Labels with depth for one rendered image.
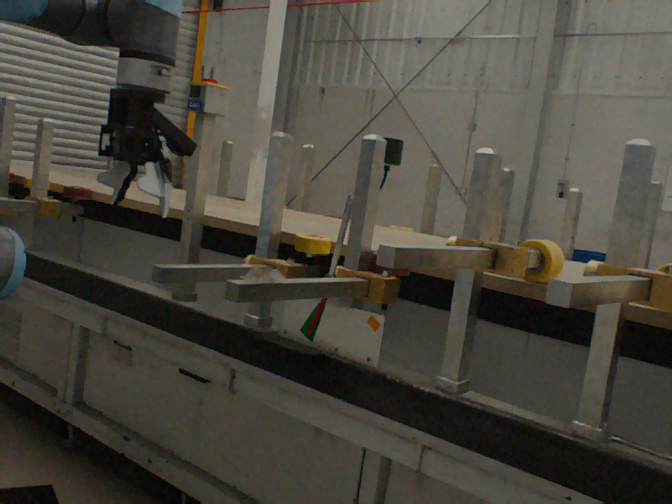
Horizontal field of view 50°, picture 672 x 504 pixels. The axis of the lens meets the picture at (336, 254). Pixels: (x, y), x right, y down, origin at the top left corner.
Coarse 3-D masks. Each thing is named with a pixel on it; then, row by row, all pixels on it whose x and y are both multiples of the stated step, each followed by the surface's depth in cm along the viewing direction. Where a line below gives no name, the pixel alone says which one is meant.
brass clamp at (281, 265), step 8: (248, 256) 161; (248, 264) 159; (256, 264) 157; (264, 264) 156; (272, 264) 154; (280, 264) 153; (288, 264) 153; (296, 264) 155; (288, 272) 152; (296, 272) 154
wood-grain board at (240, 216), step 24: (24, 168) 322; (96, 192) 227; (144, 192) 261; (168, 216) 204; (216, 216) 193; (240, 216) 206; (288, 216) 237; (312, 216) 257; (288, 240) 174; (336, 240) 169; (384, 240) 190; (408, 240) 203; (432, 240) 217; (576, 264) 200; (504, 288) 138; (528, 288) 135; (648, 312) 121
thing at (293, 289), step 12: (228, 288) 114; (240, 288) 113; (252, 288) 115; (264, 288) 117; (276, 288) 119; (288, 288) 121; (300, 288) 123; (312, 288) 126; (324, 288) 128; (336, 288) 131; (348, 288) 133; (360, 288) 136; (240, 300) 113; (252, 300) 115; (264, 300) 117; (276, 300) 119
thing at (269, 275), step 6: (252, 270) 117; (258, 270) 118; (264, 270) 119; (270, 270) 119; (276, 270) 119; (240, 276) 118; (246, 276) 117; (252, 276) 117; (258, 276) 118; (264, 276) 115; (270, 276) 116; (276, 276) 118; (282, 276) 120; (264, 282) 115
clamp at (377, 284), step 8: (336, 272) 143; (344, 272) 142; (352, 272) 140; (360, 272) 140; (368, 272) 141; (376, 280) 137; (384, 280) 136; (392, 280) 137; (368, 288) 138; (376, 288) 137; (384, 288) 136; (392, 288) 138; (360, 296) 139; (368, 296) 138; (376, 296) 137; (384, 296) 136; (392, 296) 138
